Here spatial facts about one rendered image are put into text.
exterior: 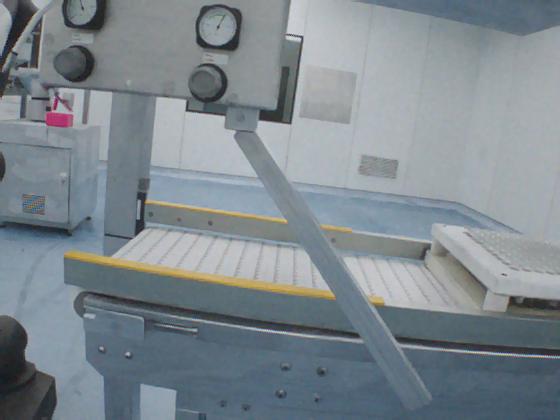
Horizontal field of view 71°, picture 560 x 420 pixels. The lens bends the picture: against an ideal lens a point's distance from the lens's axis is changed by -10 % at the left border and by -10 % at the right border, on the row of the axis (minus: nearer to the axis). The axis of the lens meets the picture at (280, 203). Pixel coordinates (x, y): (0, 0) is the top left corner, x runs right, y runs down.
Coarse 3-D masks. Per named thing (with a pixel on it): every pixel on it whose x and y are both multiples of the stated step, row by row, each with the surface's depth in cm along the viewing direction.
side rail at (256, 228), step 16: (160, 208) 70; (176, 208) 70; (176, 224) 71; (192, 224) 71; (208, 224) 70; (224, 224) 70; (240, 224) 70; (256, 224) 70; (272, 224) 70; (288, 224) 70; (288, 240) 71; (336, 240) 70; (352, 240) 70; (368, 240) 70; (384, 240) 70; (400, 240) 70; (416, 240) 70; (400, 256) 71; (416, 256) 70
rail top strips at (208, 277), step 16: (192, 208) 70; (208, 208) 71; (64, 256) 44; (80, 256) 44; (96, 256) 45; (160, 272) 44; (176, 272) 44; (192, 272) 45; (256, 288) 44; (272, 288) 44; (288, 288) 44; (304, 288) 45; (384, 304) 43
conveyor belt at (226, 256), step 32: (128, 256) 56; (160, 256) 58; (192, 256) 60; (224, 256) 62; (256, 256) 63; (288, 256) 65; (352, 256) 69; (320, 288) 55; (384, 288) 58; (416, 288) 59
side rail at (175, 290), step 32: (96, 288) 44; (128, 288) 44; (160, 288) 44; (192, 288) 44; (224, 288) 44; (288, 320) 44; (320, 320) 44; (384, 320) 44; (416, 320) 44; (448, 320) 44; (480, 320) 44; (512, 320) 44; (544, 320) 44
